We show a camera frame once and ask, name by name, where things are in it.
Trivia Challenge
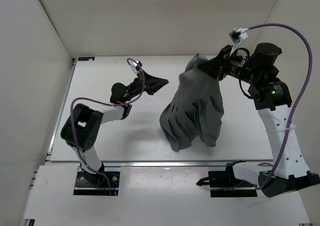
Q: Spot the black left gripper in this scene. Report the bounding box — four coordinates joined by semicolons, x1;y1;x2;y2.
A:
124;69;169;101

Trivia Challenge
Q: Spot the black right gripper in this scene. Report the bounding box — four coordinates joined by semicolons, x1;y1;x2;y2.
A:
197;46;259;85

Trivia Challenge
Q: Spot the grey pleated skirt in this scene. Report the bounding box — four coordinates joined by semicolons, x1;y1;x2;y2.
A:
159;54;224;152

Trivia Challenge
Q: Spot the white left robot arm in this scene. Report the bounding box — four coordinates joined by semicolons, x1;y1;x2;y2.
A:
60;72;169;185

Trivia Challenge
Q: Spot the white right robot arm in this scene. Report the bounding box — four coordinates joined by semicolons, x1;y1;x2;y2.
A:
198;43;320;197

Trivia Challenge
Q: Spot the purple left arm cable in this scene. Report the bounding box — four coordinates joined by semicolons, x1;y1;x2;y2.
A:
69;58;146;196

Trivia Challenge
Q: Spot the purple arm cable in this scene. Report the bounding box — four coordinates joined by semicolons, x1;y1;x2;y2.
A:
69;58;146;196
209;23;313;192

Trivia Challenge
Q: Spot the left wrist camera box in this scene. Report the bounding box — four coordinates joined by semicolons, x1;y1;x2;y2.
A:
130;62;141;75

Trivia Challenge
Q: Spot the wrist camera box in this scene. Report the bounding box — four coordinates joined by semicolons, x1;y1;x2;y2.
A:
130;62;141;75
228;28;249;44

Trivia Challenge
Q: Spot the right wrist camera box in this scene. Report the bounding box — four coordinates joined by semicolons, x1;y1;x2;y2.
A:
228;28;249;44

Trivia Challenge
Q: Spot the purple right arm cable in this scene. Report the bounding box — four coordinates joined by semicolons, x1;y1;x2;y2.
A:
209;23;313;192

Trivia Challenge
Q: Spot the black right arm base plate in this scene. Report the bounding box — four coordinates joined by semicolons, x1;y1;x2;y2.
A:
196;171;258;198

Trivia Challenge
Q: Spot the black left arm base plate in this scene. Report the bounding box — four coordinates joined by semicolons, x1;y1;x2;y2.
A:
73;169;121;196

